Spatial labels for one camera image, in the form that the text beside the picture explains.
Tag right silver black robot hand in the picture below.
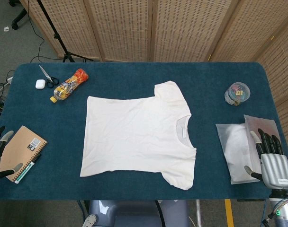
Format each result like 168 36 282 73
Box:
244 128 288 190

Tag white t-shirt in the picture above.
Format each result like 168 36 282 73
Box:
79 80 197 191

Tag white green marker pen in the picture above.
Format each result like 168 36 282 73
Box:
14 153 42 184

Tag kraft spiral notebook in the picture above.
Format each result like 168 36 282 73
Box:
1 125 48 182

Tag clear jar of binder clips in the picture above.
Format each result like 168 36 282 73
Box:
224 81 251 107

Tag white metal table leg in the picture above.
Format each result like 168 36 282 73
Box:
195 200 203 227

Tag orange yellow plastic bottle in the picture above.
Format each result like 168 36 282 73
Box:
50 68 89 104

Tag black tripod stand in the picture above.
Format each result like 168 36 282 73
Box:
36 0 94 63

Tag black office chair base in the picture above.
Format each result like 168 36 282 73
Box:
9 0 28 30

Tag grey-blue robot torso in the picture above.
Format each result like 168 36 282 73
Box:
83 200 189 227

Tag blue carpet table cover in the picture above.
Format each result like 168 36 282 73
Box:
0 61 288 201

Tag wicker folding screen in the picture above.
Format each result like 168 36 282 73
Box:
19 0 288 227

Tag blue torso cable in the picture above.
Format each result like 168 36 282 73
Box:
77 200 87 224

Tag black-handled scissors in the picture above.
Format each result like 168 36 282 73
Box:
38 64 59 89

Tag thin black floor cable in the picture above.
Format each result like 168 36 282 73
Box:
27 0 45 63

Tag black torso cable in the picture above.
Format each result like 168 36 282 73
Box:
154 200 165 227

